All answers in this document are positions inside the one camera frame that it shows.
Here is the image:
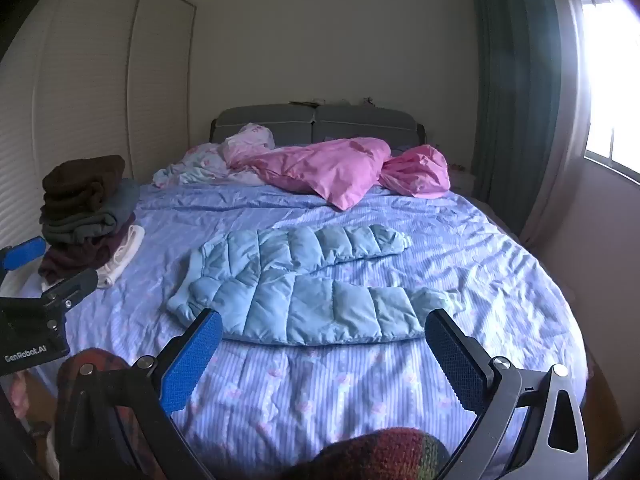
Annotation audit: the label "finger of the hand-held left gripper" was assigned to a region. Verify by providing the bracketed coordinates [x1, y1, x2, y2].
[0, 236, 47, 272]
[42, 268, 99, 312]

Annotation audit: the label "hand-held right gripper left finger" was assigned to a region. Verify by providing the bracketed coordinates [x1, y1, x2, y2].
[56, 307, 224, 480]

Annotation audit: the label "teal curtain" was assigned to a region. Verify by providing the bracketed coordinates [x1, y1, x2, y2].
[470, 0, 563, 233]

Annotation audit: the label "pink pillow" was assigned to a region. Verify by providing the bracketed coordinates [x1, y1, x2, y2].
[381, 144, 451, 198]

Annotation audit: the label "white folded garment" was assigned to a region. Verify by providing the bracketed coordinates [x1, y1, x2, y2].
[41, 224, 146, 291]

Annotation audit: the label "pink duvet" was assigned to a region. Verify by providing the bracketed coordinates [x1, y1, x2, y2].
[223, 137, 393, 211]

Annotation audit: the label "light blue quilted pants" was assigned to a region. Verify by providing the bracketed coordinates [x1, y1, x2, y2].
[166, 224, 466, 346]

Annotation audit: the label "grey padded headboard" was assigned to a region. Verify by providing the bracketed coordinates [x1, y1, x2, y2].
[210, 104, 426, 153]

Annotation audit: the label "window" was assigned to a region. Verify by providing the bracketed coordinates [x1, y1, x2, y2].
[575, 0, 640, 186]

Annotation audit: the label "white floral blanket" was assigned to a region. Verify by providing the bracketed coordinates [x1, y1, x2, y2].
[152, 123, 276, 188]

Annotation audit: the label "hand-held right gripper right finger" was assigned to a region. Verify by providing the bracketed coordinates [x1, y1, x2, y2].
[424, 308, 591, 480]

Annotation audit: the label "white nightstand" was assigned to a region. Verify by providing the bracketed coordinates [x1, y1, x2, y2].
[447, 162, 476, 193]

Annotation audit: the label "blue striped floral bed sheet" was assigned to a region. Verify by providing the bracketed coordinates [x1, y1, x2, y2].
[30, 180, 588, 480]

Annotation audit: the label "maroon folded garment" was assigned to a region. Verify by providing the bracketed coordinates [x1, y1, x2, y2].
[37, 212, 137, 281]

